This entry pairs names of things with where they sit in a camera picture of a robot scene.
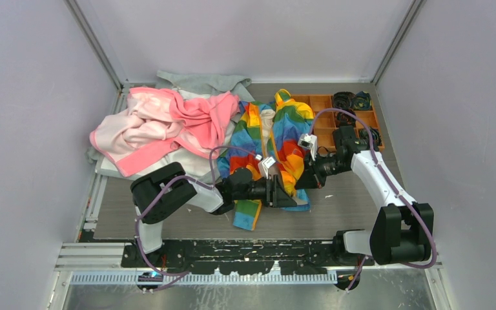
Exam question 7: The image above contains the pink fleece garment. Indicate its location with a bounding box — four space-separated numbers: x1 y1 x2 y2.
89 87 240 177

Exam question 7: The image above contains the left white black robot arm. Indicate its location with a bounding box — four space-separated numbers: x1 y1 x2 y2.
130 162 302 267

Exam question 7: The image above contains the silver slotted aluminium rail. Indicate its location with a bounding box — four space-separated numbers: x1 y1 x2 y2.
70 270 337 285

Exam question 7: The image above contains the grey white garment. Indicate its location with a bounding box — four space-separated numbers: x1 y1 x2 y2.
87 70 254 183

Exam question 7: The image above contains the blue green rolled tie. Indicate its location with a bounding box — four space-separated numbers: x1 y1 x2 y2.
358 127 382 147

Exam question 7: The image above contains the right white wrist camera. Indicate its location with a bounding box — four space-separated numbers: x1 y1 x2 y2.
298 134 318 160

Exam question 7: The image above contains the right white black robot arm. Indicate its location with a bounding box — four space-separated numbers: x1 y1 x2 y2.
296 126 436 265

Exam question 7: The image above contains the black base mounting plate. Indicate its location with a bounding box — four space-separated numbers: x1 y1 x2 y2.
121 238 375 277

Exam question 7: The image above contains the dark rolled tie back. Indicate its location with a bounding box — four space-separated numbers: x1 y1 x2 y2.
332 92 356 110

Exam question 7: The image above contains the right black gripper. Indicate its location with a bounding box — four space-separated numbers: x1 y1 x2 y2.
294 150 349 190

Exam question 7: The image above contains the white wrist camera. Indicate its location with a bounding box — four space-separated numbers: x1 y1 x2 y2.
258 156 279 180
298 134 318 160

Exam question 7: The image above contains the rainbow striped zip jacket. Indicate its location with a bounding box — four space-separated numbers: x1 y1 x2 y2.
217 89 315 211

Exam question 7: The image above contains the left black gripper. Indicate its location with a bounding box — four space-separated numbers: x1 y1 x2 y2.
234 175 297 208

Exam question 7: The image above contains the orange compartment tray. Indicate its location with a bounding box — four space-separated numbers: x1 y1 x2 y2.
293 94 384 155

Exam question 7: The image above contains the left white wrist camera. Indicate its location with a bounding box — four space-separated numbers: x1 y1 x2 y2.
258 156 279 180

